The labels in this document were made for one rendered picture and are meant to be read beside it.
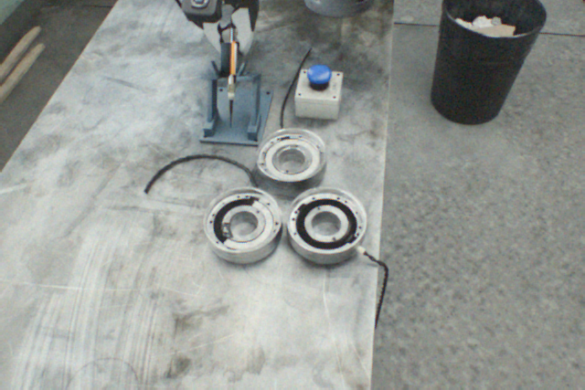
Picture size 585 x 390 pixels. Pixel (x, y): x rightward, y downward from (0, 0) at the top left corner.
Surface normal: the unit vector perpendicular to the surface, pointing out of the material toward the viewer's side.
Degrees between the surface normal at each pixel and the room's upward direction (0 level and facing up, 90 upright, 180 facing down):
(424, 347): 0
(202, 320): 0
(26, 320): 0
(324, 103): 90
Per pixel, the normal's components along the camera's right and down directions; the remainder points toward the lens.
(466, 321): -0.05, -0.64
